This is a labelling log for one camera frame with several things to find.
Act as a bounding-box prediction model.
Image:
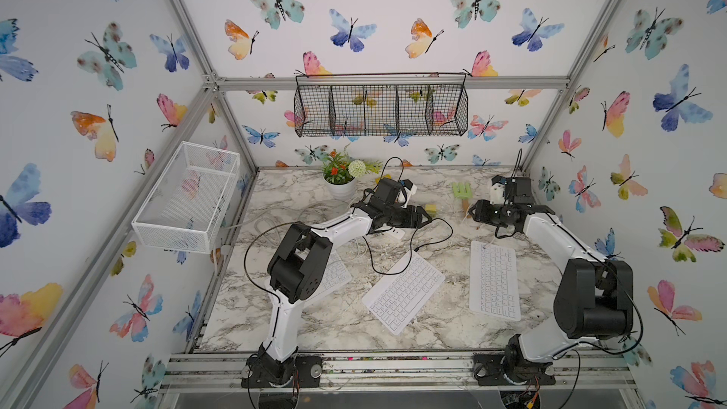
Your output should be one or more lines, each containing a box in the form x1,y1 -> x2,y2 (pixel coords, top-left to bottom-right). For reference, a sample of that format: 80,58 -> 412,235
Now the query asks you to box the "white keyboard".
469,240 -> 521,322
362,252 -> 445,335
315,252 -> 352,297

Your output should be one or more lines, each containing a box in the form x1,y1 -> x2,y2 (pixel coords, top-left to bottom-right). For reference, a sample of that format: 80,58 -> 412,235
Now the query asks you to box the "black wire wall basket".
289,72 -> 470,138

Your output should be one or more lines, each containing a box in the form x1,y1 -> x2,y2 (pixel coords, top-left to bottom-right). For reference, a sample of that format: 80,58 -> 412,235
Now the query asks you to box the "black cable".
360,215 -> 456,278

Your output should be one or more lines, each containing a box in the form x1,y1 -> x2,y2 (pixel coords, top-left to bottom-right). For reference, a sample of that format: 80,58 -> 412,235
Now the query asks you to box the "potted plant white pot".
322,147 -> 384,201

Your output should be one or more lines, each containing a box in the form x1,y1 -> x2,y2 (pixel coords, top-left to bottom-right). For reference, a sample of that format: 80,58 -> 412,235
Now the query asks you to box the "left white keyboard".
315,252 -> 352,297

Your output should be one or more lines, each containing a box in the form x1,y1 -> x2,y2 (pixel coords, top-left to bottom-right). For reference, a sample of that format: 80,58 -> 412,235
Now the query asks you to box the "white power strip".
382,227 -> 405,240

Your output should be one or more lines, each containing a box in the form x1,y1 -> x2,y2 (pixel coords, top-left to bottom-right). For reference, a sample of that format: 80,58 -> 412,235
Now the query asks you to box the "yellow USB charger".
424,204 -> 437,218

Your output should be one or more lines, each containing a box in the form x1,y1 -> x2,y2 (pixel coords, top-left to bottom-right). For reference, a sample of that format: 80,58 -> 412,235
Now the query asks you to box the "middle white keyboard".
362,252 -> 445,335

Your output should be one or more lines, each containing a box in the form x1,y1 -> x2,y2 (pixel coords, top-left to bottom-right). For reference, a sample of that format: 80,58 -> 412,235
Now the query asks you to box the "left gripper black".
381,206 -> 433,230

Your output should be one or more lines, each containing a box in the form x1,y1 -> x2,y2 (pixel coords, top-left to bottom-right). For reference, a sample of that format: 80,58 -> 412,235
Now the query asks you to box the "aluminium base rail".
161,350 -> 637,394

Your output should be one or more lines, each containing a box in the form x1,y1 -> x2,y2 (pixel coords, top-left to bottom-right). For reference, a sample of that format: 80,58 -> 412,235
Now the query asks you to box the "right white keyboard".
469,240 -> 521,322

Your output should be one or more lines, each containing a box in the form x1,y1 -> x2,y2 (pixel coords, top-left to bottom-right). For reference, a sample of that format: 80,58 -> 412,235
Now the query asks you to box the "white mesh wall basket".
132,141 -> 240,254

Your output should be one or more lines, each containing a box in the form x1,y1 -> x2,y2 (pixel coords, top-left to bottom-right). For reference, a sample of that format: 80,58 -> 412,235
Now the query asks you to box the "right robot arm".
469,175 -> 641,386

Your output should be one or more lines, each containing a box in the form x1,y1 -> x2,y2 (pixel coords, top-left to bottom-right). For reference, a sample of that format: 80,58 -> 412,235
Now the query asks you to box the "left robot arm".
243,178 -> 433,388

